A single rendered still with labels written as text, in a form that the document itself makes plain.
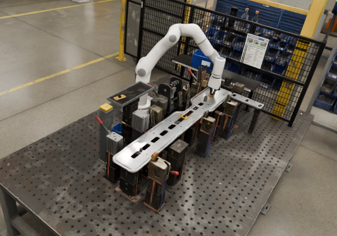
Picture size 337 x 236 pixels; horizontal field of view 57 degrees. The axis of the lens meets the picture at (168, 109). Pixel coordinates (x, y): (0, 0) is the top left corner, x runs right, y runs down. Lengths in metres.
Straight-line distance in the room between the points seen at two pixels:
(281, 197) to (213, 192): 1.35
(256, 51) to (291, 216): 1.60
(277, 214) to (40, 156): 2.19
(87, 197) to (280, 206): 1.97
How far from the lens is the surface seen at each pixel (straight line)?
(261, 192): 2.34
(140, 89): 2.27
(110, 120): 2.09
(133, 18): 5.22
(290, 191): 3.56
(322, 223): 3.43
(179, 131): 2.16
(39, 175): 2.26
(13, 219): 2.67
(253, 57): 3.04
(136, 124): 2.11
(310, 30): 2.90
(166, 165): 1.78
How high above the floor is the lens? 2.26
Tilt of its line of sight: 32 degrees down
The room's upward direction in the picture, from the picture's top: 9 degrees clockwise
